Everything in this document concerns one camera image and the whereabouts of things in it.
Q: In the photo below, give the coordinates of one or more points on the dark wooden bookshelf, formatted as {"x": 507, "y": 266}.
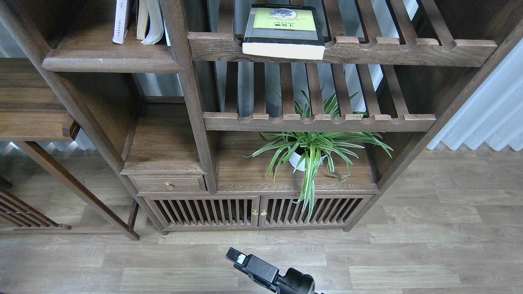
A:
{"x": 177, "y": 115}

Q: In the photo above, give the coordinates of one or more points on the green spider plant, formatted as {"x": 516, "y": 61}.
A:
{"x": 333, "y": 143}

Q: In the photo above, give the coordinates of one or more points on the brass drawer knob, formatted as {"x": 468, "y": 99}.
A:
{"x": 168, "y": 186}

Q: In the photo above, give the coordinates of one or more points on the white pleated curtain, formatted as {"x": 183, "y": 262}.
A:
{"x": 493, "y": 114}

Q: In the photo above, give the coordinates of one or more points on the white plant pot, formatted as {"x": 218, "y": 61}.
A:
{"x": 301, "y": 151}

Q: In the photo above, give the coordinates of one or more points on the white lavender book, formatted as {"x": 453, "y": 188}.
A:
{"x": 121, "y": 22}

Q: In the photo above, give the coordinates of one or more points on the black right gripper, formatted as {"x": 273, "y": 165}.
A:
{"x": 267, "y": 276}

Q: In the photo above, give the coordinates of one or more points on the yellow and black book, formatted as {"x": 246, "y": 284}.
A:
{"x": 284, "y": 31}

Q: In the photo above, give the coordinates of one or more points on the beige upright book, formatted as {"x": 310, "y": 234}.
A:
{"x": 142, "y": 19}

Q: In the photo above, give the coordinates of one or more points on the dark wooden side table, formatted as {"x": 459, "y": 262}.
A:
{"x": 38, "y": 193}

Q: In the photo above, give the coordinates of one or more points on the open-paged upright book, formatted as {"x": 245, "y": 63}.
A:
{"x": 156, "y": 28}

